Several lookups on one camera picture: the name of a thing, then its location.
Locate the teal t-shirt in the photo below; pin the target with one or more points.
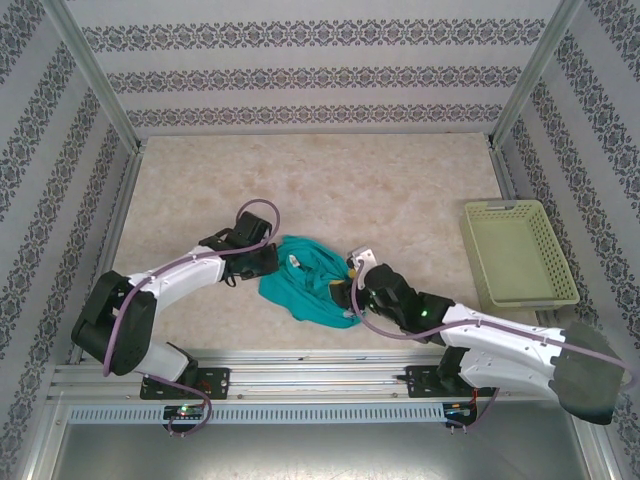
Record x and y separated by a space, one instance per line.
290 290

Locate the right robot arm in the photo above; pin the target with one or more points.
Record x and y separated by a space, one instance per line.
500 345

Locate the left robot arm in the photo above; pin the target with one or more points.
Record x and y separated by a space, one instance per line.
175 275

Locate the small controller board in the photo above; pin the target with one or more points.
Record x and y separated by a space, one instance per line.
185 411
460 410

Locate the pale green plastic basket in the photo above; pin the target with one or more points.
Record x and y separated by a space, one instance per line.
520 260

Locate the grey metal panel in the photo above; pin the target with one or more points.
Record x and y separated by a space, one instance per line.
320 450

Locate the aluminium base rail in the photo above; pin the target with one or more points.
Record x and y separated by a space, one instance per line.
320 380

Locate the aluminium frame post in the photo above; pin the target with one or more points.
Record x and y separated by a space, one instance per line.
105 85
532 75

